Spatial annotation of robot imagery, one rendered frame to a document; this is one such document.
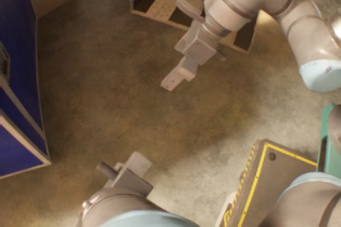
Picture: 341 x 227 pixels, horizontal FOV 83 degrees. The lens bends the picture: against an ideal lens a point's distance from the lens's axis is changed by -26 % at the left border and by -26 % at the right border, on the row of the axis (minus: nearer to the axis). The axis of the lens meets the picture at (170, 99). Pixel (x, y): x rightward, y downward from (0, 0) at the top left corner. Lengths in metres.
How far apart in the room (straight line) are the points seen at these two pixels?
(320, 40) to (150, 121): 1.11
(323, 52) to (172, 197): 1.02
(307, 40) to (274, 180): 0.73
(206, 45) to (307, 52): 0.20
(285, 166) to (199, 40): 0.77
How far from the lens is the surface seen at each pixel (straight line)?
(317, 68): 0.39
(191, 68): 0.48
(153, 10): 1.94
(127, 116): 1.38
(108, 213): 0.18
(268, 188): 1.02
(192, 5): 0.47
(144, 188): 0.33
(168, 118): 1.37
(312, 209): 0.24
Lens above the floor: 1.21
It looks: 58 degrees down
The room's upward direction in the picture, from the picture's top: 10 degrees clockwise
